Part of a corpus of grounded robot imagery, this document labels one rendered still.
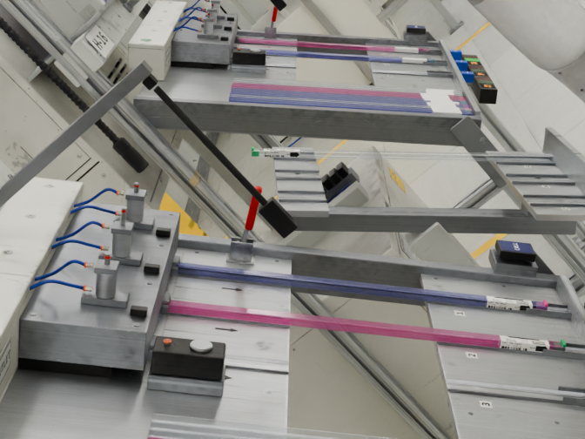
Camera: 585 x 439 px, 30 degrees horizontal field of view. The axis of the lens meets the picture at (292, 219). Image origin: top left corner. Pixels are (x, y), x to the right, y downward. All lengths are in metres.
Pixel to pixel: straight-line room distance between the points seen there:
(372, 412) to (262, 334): 1.26
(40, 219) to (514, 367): 0.60
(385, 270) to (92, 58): 0.91
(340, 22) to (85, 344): 4.74
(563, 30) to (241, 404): 0.57
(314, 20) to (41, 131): 3.64
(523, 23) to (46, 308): 0.63
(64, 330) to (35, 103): 1.17
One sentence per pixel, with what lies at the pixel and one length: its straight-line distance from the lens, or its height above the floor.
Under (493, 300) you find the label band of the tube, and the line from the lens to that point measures 1.46.
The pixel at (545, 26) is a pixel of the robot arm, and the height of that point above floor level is 1.06.
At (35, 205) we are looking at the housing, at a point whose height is 1.29.
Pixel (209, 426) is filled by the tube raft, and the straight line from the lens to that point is 1.11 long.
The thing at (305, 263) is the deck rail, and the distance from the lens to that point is 1.51.
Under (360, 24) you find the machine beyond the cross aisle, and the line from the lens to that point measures 5.83.
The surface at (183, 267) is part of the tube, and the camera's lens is 1.43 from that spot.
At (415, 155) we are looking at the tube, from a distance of 1.83.
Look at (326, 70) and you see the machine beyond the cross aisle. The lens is 5.88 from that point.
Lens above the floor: 1.45
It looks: 16 degrees down
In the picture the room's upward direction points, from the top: 43 degrees counter-clockwise
